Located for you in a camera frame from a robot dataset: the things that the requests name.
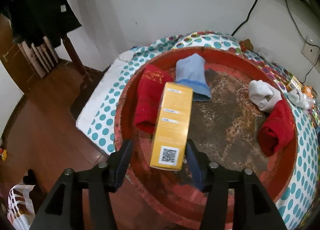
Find large yellow medicine box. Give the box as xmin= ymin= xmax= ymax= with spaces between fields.
xmin=150 ymin=82 xmax=193 ymax=170

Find crumpled white tissue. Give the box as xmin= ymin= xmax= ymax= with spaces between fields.
xmin=257 ymin=47 xmax=274 ymax=62

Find wooden chair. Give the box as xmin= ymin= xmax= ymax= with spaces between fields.
xmin=17 ymin=35 xmax=93 ymax=90

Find white mattress edge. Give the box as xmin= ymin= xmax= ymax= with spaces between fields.
xmin=75 ymin=51 xmax=135 ymax=141

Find white wall socket plate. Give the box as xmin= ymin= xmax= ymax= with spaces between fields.
xmin=301 ymin=36 xmax=319 ymax=64

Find red sock with gold print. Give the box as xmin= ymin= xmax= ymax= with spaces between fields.
xmin=134 ymin=64 xmax=174 ymax=135

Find white patterned bag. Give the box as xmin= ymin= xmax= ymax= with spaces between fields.
xmin=7 ymin=184 xmax=35 ymax=230

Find light blue sock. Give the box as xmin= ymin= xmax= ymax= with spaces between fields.
xmin=175 ymin=54 xmax=212 ymax=102

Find polka dot bed sheet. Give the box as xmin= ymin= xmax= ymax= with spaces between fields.
xmin=87 ymin=30 xmax=319 ymax=229

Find white sock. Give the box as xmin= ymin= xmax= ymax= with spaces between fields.
xmin=287 ymin=89 xmax=315 ymax=110
xmin=248 ymin=80 xmax=282 ymax=113

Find black cable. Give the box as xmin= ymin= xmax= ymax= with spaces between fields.
xmin=282 ymin=0 xmax=320 ymax=85
xmin=230 ymin=0 xmax=272 ymax=37

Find orange squeeze toy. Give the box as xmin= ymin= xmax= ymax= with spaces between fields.
xmin=302 ymin=86 xmax=313 ymax=99

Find dark hanging clothes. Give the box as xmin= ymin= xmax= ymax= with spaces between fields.
xmin=1 ymin=0 xmax=81 ymax=48

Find round red tray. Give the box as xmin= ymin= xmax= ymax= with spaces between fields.
xmin=114 ymin=47 xmax=297 ymax=229

